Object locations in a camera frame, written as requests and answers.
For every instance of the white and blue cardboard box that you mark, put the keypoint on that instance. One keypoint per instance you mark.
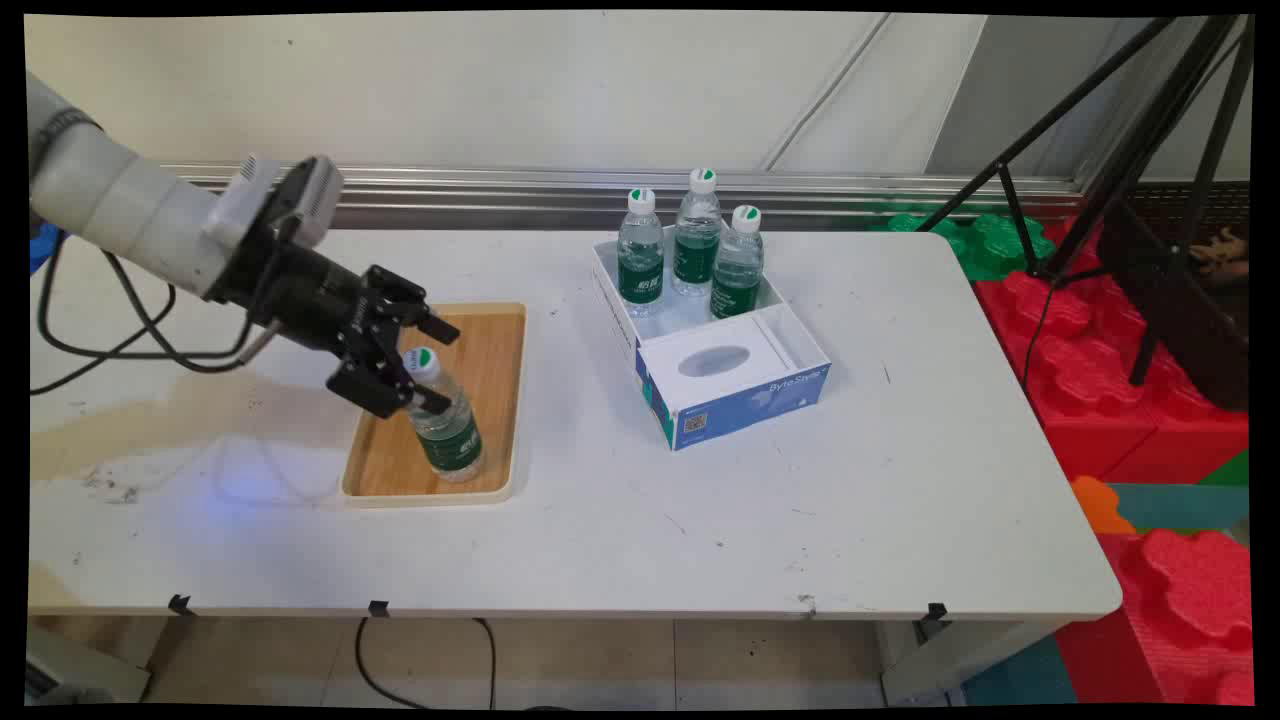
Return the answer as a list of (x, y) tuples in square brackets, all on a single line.
[(740, 400)]

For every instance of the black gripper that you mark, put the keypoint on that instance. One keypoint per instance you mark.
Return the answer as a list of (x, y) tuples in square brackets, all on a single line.
[(300, 295)]

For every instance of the wooden tray with cream rim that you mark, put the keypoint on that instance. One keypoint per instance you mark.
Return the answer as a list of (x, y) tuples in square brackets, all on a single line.
[(490, 400)]

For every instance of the silver metal wall rail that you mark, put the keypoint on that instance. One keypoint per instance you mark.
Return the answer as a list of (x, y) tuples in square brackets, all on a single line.
[(850, 190)]

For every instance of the orange foam piece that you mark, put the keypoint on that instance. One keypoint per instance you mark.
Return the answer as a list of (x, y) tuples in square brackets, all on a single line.
[(1098, 505)]

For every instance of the green label water bottle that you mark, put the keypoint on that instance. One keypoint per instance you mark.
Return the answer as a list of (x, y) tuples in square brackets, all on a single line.
[(452, 445), (737, 290), (696, 255), (641, 280)]

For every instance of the black panel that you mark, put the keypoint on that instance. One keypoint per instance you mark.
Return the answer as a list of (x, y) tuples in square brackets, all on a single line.
[(1190, 320)]

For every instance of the brown toy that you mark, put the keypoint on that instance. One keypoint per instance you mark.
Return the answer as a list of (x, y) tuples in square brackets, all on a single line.
[(1222, 252)]

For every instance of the red flower-shaped foam block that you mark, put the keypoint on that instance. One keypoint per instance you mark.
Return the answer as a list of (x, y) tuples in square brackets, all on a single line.
[(1190, 600)]

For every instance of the large red foam block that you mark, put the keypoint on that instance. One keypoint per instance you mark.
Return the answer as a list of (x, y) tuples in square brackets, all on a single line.
[(1080, 380)]

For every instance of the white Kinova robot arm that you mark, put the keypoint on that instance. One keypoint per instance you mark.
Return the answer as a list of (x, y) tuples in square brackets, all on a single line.
[(120, 195)]

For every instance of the black tripod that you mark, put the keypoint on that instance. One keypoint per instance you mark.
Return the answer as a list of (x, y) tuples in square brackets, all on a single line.
[(1150, 150)]

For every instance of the white table leg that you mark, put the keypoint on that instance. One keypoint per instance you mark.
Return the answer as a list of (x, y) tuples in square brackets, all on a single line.
[(960, 660)]

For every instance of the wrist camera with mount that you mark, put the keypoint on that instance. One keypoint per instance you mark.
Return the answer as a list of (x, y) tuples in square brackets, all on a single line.
[(315, 195)]

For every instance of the green foam block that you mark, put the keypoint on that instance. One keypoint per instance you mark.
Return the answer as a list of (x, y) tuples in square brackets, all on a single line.
[(1000, 245)]

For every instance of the blue object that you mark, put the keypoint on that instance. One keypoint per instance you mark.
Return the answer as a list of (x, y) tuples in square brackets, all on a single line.
[(42, 250)]

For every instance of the teal foam mat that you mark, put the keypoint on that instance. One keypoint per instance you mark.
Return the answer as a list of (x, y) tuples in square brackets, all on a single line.
[(1180, 505)]

